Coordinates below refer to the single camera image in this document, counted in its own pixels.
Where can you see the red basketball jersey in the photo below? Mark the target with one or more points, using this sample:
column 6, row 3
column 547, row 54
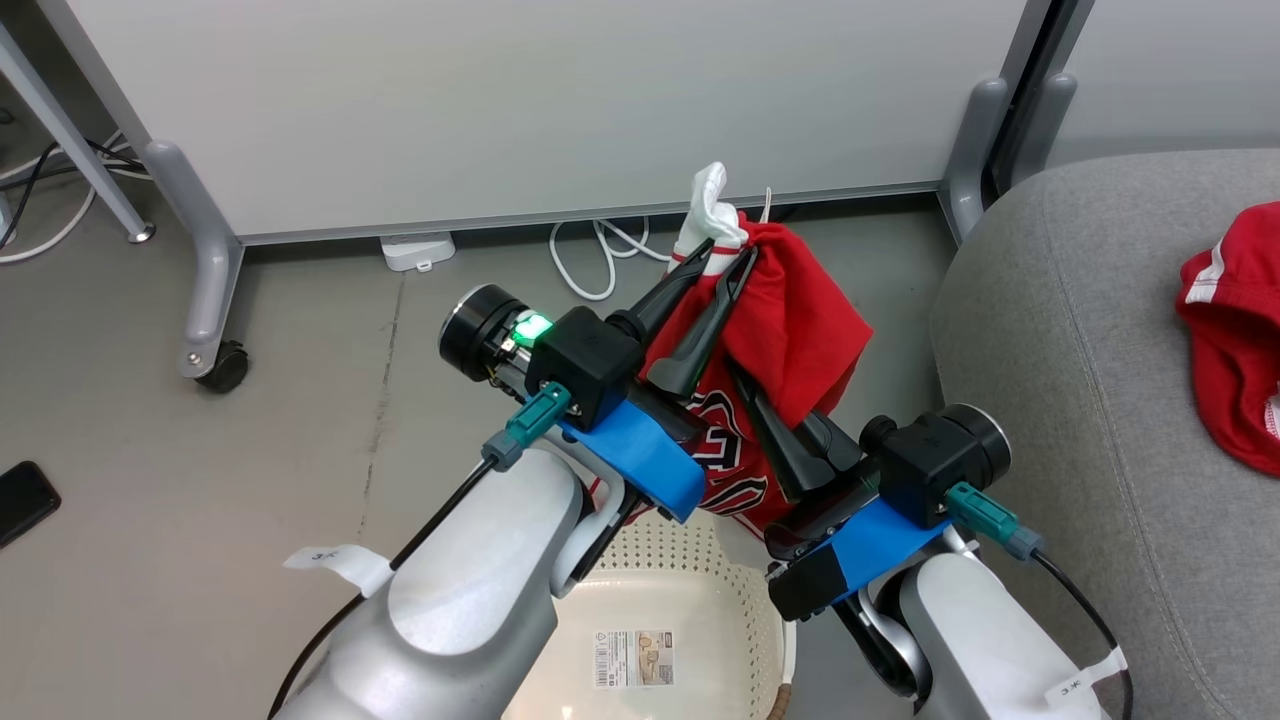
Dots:
column 800, row 320

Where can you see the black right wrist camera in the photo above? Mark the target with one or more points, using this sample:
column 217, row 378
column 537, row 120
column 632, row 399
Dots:
column 920, row 465

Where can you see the large white partition panel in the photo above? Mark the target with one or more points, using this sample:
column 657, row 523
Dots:
column 550, row 100

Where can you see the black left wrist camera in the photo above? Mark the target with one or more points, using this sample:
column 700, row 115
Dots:
column 585, row 365

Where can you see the white power strip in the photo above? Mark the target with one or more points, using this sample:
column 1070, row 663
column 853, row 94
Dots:
column 417, row 250

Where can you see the narrow white partition panel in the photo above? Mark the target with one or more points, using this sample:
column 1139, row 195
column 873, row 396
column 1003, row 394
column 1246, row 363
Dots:
column 1180, row 70

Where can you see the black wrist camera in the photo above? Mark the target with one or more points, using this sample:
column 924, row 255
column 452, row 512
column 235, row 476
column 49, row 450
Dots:
column 920, row 465
column 585, row 365

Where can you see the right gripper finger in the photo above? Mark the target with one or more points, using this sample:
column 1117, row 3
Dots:
column 790, row 455
column 830, row 442

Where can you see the blue left camera bracket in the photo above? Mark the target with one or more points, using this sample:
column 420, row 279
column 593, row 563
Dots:
column 645, row 460

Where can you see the basket product label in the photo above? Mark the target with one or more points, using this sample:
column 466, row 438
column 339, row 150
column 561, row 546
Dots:
column 634, row 658

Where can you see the beige perforated laundry basket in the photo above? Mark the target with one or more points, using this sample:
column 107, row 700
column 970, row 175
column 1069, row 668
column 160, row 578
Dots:
column 700, row 600

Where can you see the red garment with white trim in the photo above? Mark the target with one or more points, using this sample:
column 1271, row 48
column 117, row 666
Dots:
column 1235, row 350

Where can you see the grey fabric sofa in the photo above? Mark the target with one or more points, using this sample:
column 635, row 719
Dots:
column 1080, row 400

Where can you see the black caster wheel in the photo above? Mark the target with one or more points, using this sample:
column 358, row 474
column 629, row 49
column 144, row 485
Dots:
column 225, row 368

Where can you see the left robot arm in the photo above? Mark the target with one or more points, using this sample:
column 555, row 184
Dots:
column 470, row 600

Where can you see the blue right camera bracket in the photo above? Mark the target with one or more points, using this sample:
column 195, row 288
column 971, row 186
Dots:
column 870, row 545

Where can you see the blue camera bracket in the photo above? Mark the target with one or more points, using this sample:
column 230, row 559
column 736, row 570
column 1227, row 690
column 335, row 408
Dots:
column 645, row 460
column 870, row 545

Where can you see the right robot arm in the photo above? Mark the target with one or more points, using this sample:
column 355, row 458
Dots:
column 960, row 640

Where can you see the grey table leg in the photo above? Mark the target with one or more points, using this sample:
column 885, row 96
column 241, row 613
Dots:
column 70, row 130

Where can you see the grey partition foot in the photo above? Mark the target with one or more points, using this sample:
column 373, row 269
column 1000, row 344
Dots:
column 1050, row 115
column 975, row 150
column 205, row 250

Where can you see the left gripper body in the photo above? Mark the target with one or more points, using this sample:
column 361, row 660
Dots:
column 485, row 335

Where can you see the black smartphone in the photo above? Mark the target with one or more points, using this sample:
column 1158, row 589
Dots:
column 25, row 500

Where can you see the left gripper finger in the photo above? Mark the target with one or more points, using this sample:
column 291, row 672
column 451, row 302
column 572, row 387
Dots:
column 655, row 298
column 695, row 350

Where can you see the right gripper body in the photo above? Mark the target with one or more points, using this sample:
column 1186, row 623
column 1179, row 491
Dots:
column 825, row 515

